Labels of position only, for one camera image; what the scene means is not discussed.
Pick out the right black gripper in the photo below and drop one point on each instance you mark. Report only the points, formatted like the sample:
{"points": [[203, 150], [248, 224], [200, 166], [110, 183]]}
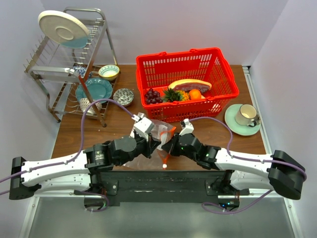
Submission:
{"points": [[170, 146]]}

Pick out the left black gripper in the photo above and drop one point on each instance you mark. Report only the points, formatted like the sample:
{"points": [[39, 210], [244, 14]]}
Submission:
{"points": [[150, 145]]}

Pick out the clear zip top bag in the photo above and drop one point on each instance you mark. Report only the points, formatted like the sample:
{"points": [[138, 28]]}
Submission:
{"points": [[163, 132]]}

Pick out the small toy pineapple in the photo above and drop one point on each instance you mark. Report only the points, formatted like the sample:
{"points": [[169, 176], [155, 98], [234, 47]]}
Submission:
{"points": [[171, 95]]}

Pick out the red plastic shopping basket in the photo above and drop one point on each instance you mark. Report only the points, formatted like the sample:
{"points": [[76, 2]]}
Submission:
{"points": [[159, 70]]}

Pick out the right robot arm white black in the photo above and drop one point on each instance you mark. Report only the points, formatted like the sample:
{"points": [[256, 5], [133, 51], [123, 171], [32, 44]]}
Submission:
{"points": [[277, 171]]}

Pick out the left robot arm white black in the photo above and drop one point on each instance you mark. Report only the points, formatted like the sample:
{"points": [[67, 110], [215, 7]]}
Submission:
{"points": [[27, 177]]}

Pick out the orange fruit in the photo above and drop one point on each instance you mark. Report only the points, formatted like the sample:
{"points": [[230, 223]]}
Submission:
{"points": [[195, 94]]}

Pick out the purple grape bunch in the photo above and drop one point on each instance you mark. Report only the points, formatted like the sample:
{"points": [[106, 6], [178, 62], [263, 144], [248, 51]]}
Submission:
{"points": [[152, 97]]}

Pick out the mint green saucer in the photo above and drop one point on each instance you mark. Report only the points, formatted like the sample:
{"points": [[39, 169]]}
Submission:
{"points": [[234, 126]]}

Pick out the black white patterned bowl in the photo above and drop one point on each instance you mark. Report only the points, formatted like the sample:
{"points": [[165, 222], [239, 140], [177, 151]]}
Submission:
{"points": [[124, 96]]}

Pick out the cream enamel mug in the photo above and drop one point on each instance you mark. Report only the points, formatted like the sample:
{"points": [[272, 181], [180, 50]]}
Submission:
{"points": [[247, 115]]}

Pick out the teal scalloped plate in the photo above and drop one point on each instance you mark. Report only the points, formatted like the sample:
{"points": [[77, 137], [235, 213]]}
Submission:
{"points": [[98, 88]]}

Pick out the patterned bowl in rack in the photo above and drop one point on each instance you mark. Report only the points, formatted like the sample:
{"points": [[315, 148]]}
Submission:
{"points": [[84, 104]]}

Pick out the yellow rimmed teal bowl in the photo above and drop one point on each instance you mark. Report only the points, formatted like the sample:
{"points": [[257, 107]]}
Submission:
{"points": [[109, 72]]}

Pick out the metal dish rack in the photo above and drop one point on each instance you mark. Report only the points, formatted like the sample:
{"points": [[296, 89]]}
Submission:
{"points": [[51, 64]]}

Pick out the blue patterned dish in rack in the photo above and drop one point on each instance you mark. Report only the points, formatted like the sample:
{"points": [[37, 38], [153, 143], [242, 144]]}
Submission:
{"points": [[80, 69]]}

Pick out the large white blue plate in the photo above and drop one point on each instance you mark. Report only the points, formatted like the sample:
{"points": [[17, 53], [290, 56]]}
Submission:
{"points": [[64, 29]]}

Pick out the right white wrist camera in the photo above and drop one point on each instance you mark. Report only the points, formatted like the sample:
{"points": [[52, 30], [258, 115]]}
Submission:
{"points": [[187, 127]]}

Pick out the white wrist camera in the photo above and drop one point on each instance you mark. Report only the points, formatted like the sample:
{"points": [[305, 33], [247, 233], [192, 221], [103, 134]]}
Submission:
{"points": [[187, 127], [142, 125]]}

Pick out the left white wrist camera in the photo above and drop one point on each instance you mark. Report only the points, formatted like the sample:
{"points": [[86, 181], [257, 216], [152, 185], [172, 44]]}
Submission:
{"points": [[142, 125]]}

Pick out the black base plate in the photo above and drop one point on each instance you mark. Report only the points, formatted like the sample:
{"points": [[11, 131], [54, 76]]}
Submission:
{"points": [[163, 186]]}

